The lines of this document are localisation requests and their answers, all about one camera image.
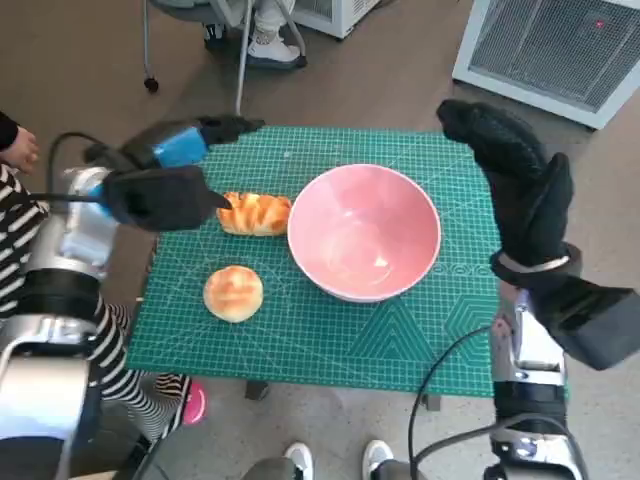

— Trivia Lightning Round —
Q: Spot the person's hand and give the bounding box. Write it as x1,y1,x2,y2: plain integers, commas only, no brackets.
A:
0,127,40,175

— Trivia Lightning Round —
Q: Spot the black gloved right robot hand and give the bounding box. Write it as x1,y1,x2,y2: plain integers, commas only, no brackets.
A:
436,98,574,274

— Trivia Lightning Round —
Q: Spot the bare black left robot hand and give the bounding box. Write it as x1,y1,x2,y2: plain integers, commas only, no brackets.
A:
122,114,266,170

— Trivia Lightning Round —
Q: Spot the long braided toy bread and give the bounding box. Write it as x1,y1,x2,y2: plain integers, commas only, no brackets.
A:
215,191,293,237

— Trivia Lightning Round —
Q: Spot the round toy bread bun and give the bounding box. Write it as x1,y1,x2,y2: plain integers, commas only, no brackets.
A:
202,264,265,325

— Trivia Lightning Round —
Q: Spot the pink bowl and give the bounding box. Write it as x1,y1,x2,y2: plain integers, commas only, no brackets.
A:
286,163,442,304

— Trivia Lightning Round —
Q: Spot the person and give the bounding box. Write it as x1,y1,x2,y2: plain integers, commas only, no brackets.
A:
0,109,209,441
239,439,424,480
202,0,307,70

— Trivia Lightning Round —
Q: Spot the grey metal pole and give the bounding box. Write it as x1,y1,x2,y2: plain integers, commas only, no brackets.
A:
234,0,254,119

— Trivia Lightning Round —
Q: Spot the grey office chair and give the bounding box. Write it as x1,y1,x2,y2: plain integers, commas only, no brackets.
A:
142,0,261,94

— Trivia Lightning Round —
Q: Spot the large white mesh cabinet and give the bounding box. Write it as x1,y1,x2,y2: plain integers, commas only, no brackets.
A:
451,0,640,130

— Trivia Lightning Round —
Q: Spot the small white mesh appliance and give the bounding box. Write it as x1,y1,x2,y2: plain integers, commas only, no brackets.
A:
289,0,384,41

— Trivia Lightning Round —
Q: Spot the green cutting mat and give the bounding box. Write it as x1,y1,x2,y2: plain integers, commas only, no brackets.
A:
124,124,504,400

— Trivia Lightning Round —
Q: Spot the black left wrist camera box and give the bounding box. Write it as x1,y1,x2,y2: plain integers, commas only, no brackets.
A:
102,165,234,232

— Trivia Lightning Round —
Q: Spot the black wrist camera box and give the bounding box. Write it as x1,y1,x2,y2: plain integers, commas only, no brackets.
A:
102,165,234,232
529,277,640,371

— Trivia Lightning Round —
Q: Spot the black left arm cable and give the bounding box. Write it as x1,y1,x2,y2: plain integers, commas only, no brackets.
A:
32,132,109,204

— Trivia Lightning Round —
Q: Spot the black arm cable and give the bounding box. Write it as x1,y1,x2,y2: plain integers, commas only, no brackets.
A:
32,132,109,204
407,324,494,480

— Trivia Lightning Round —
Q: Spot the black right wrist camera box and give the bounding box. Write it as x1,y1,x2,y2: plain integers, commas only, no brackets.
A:
529,277,640,371

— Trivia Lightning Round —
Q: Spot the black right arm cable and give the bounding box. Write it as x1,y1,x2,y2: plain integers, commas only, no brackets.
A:
407,324,494,480

